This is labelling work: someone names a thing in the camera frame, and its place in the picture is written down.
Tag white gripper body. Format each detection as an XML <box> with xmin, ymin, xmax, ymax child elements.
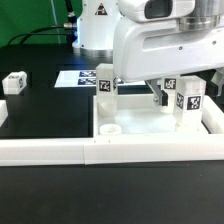
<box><xmin>113</xmin><ymin>17</ymin><xmax>224</xmax><ymax>82</ymax></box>

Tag white U-shaped obstacle fence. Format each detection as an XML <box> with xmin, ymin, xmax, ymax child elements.
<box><xmin>0</xmin><ymin>95</ymin><xmax>224</xmax><ymax>167</ymax></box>

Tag white sheet with markers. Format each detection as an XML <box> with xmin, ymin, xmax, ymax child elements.
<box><xmin>54</xmin><ymin>70</ymin><xmax>145</xmax><ymax>88</ymax></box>

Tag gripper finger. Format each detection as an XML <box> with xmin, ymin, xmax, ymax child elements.
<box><xmin>207</xmin><ymin>67</ymin><xmax>224</xmax><ymax>97</ymax></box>
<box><xmin>146</xmin><ymin>79</ymin><xmax>168</xmax><ymax>106</ymax></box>

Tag white square tabletop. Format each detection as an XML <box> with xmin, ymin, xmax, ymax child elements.
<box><xmin>93</xmin><ymin>94</ymin><xmax>224</xmax><ymax>136</ymax></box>

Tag black cables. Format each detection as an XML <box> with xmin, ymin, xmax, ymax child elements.
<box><xmin>7</xmin><ymin>0</ymin><xmax>78</xmax><ymax>46</ymax></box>

